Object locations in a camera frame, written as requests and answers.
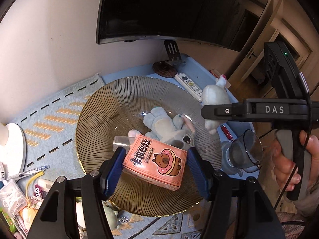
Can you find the pink capybara donut box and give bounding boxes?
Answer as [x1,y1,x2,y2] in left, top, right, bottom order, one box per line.
[123,134,187,191]

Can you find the blue Stitch plush toy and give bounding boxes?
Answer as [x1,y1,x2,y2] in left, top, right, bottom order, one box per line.
[143,107,196,151]

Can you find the three bear dango plush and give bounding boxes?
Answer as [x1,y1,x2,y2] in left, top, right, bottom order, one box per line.
[75,196,122,232]

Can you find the white bunny plush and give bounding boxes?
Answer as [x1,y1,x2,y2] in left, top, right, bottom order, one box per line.
[202,74,230,135]

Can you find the clear blue ballpoint pen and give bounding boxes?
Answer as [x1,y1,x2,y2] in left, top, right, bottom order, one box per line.
[7,165,50,181]

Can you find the clear bag of cotton swabs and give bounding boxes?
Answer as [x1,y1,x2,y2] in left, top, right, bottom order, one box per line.
[0,179,27,217]

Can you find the person's right hand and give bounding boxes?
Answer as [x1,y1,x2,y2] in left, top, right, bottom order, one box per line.
[270,134,318,189]

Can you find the glass cup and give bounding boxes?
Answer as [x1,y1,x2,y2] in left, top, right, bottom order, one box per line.
[221,129,263,177]

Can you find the red pen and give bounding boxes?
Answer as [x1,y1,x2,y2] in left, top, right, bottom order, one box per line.
[221,125,234,141]

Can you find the gold ribbed glass plate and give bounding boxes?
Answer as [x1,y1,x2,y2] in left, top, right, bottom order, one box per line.
[76,76,222,217]

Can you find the patterned blue table mat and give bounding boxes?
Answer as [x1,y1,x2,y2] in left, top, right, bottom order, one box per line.
[14,75,210,238]

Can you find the white air conditioner remote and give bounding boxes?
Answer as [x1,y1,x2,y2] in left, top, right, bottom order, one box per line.
[175,73,203,103]

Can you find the white desk lamp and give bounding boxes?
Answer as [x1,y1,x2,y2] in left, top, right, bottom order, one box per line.
[1,123,26,179]

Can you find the dark television screen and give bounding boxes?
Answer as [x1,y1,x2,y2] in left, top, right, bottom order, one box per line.
[97,0,267,51]

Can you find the black phone stand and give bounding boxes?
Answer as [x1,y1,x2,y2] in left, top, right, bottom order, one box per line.
[153,40,186,78]

